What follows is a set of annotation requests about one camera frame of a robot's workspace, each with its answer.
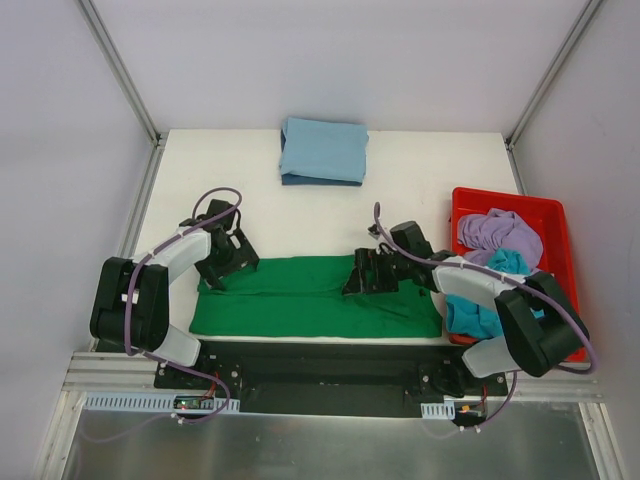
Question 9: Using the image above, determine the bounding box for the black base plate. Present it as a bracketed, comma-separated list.
[153, 341, 507, 418]

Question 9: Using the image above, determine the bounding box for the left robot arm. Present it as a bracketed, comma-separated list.
[90, 199, 259, 389]

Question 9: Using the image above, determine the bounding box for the lavender crumpled t-shirt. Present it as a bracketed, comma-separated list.
[456, 208, 544, 274]

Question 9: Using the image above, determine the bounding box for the light blue folded t-shirt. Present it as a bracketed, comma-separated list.
[278, 117, 370, 184]

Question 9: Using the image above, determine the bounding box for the teal crumpled t-shirt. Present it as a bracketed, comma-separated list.
[445, 247, 544, 340]

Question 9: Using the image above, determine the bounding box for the left aluminium frame post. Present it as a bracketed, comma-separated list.
[74, 0, 163, 147]

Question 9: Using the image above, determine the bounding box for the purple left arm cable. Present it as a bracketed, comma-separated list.
[122, 186, 245, 357]

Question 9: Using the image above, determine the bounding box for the aluminium frame post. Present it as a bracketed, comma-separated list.
[74, 0, 163, 147]
[505, 0, 606, 151]

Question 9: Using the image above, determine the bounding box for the right aluminium frame post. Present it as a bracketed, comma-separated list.
[505, 0, 606, 151]

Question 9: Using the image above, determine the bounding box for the green t-shirt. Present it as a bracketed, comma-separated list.
[189, 256, 442, 339]

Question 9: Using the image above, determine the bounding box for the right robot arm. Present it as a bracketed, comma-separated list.
[342, 221, 593, 395]

